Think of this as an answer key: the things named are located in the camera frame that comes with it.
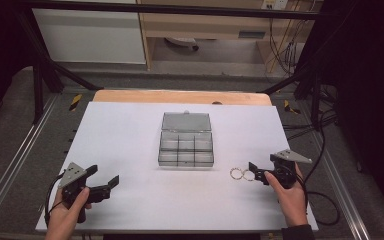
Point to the aluminium floor rail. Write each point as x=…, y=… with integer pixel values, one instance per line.
x=343, y=186
x=16, y=156

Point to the clear plastic compartment box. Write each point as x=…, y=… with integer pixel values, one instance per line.
x=185, y=140

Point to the person's left hand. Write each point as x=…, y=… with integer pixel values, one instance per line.
x=65, y=215

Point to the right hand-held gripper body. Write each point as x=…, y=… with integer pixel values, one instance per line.
x=284, y=168

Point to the wooden table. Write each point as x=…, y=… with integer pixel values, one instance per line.
x=180, y=96

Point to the black metal stand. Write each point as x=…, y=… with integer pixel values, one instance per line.
x=308, y=83
x=41, y=76

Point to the white cabinet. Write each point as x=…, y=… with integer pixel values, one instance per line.
x=90, y=36

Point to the yellow black floor tape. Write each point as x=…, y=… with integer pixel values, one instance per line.
x=75, y=102
x=290, y=107

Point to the black metal crossbar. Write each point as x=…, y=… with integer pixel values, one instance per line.
x=166, y=8

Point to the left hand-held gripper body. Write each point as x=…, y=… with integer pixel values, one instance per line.
x=73, y=175

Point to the light wooden desk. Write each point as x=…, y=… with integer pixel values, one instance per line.
x=206, y=28

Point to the white wall socket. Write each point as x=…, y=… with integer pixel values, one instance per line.
x=274, y=4

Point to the person's right hand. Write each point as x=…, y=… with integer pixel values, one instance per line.
x=291, y=201

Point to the white table mat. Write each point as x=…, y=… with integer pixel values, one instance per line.
x=140, y=193

